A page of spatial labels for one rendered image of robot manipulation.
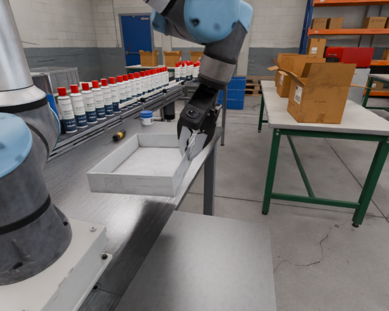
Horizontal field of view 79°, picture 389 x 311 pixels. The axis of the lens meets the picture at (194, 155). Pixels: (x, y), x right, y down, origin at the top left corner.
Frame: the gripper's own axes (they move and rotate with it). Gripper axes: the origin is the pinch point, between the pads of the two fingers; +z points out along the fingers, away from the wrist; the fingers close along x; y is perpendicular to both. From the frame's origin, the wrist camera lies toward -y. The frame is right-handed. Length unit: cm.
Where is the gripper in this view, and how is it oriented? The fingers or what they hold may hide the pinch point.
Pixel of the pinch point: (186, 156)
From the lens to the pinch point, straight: 61.5
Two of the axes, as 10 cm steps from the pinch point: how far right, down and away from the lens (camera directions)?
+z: -2.8, 8.4, 4.7
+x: -9.2, -3.7, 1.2
